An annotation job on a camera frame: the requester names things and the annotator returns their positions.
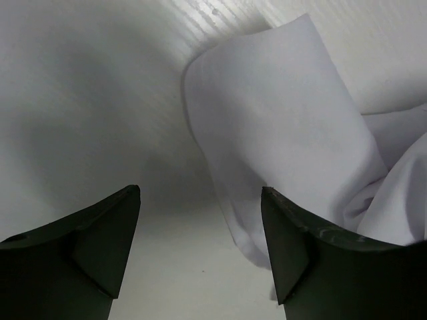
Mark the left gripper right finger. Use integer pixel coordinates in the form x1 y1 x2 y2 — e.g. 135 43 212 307
261 187 426 319

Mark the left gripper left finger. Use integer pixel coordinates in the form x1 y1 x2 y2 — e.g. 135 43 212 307
1 185 140 319

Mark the white t shirt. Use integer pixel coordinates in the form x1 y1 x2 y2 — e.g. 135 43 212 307
183 15 426 269

